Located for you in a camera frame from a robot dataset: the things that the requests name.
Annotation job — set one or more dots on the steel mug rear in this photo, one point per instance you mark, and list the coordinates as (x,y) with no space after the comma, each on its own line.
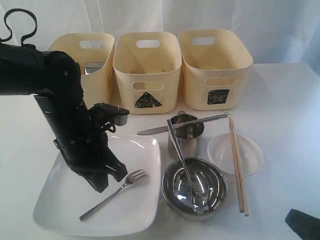
(188,137)

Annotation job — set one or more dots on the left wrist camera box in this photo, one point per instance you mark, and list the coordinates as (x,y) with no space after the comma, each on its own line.
(104,113)

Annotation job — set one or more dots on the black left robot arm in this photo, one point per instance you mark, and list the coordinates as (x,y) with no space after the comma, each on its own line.
(54,80)

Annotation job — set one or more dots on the white square plate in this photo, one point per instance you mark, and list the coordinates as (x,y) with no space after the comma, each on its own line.
(65,196)

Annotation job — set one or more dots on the steel cup front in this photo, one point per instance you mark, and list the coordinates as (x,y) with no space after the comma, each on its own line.
(92,67)

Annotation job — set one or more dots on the steel fork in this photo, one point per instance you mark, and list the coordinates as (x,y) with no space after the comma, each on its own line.
(129,180)

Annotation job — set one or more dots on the cream bin with triangle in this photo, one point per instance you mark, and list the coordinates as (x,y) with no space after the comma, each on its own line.
(147,66)

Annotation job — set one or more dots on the cream bin with circle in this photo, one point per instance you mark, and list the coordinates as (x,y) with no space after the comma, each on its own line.
(98,87)

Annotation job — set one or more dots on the steel spoon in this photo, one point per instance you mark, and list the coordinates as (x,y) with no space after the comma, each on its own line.
(198,203)

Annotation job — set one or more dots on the steel bowl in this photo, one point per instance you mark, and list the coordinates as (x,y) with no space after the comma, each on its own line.
(206,179)

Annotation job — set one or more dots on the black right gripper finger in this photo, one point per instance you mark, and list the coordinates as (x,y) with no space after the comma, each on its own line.
(307,227)

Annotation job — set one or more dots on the cream bin with square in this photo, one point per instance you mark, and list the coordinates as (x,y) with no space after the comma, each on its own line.
(215,68)

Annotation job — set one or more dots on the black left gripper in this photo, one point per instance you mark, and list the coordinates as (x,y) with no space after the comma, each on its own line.
(93,160)

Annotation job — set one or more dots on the white round bowl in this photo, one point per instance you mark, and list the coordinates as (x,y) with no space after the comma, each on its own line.
(220,154)

